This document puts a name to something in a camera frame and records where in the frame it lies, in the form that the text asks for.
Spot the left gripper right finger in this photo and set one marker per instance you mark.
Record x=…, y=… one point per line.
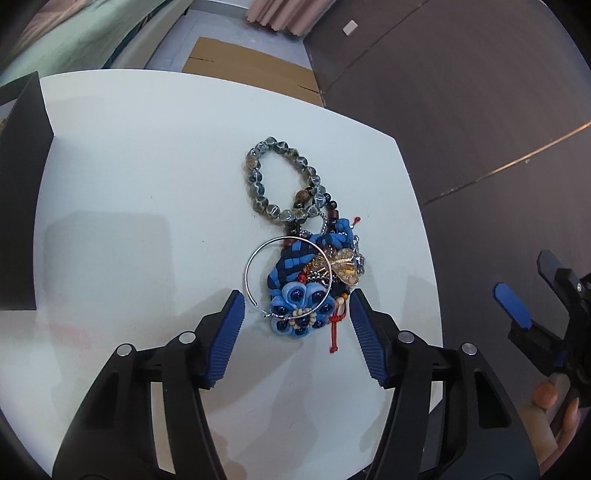
x=482, y=434

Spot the silver hoop bangle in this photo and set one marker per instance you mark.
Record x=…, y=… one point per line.
x=253, y=277

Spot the green bed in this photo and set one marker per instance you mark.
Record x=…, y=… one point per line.
x=94, y=35

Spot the pink curtain right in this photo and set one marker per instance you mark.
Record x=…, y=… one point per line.
x=296, y=17

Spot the flat brown cardboard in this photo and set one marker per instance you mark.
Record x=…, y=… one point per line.
x=226, y=61

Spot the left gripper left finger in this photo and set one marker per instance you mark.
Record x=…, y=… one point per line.
x=111, y=434

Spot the blue flower braided ornament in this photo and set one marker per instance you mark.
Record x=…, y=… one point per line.
x=291, y=294

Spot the white wall socket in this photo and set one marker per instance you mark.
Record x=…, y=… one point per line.
x=349, y=28

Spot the black jewelry box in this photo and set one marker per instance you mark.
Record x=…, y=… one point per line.
x=26, y=138

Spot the gold dragonfly brooch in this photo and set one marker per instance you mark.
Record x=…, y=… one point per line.
x=345, y=265

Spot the right hand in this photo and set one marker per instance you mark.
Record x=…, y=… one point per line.
x=551, y=418

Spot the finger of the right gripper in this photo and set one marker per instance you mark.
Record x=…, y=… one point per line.
x=512, y=305
x=562, y=280

